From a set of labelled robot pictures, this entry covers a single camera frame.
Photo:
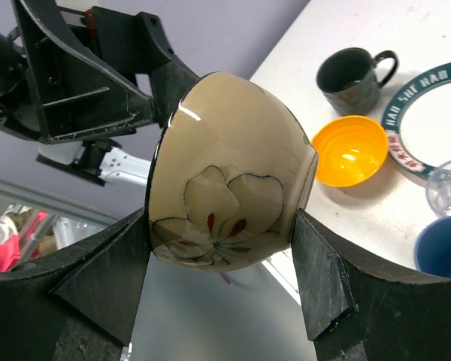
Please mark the white plate green rim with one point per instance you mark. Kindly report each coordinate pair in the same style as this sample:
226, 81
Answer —
417, 121

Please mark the dark green mug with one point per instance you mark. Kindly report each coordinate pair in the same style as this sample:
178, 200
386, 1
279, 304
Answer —
348, 80

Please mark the aluminium mounting rail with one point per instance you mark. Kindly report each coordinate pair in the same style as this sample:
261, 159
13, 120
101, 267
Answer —
34, 224

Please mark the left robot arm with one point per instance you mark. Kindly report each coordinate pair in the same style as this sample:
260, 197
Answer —
98, 161

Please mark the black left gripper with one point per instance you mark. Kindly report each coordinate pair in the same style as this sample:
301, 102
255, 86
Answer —
77, 76

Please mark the orange plastic bowl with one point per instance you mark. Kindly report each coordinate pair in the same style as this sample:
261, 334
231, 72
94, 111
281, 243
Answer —
351, 150

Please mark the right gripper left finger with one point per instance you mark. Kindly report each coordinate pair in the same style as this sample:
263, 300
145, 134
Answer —
79, 303

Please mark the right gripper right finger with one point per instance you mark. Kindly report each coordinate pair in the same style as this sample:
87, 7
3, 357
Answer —
360, 306

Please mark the clear glass cup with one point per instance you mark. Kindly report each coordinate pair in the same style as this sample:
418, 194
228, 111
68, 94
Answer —
438, 190

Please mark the beige floral ceramic bowl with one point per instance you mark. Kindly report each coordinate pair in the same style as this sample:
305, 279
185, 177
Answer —
231, 170

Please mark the blue plastic cup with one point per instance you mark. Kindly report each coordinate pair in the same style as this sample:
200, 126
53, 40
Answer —
432, 251

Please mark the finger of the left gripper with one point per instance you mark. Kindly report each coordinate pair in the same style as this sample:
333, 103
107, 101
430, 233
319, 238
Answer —
169, 83

